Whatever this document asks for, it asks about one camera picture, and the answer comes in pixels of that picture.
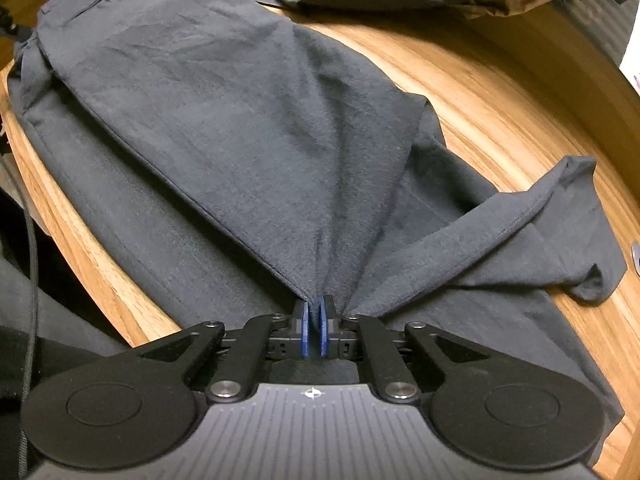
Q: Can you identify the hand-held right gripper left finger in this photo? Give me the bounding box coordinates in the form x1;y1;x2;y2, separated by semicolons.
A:
140;300;315;404

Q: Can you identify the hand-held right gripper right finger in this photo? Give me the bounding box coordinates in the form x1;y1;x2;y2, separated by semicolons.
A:
317;294;490;405

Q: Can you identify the dark grey t-shirt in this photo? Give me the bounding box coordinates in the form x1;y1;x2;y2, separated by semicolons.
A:
6;0;629;471

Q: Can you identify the glass desk partition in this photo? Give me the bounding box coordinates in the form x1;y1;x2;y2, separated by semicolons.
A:
545;0;640;98

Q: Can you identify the black cable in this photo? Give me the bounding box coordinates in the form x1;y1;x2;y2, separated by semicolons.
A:
0;152;41;480

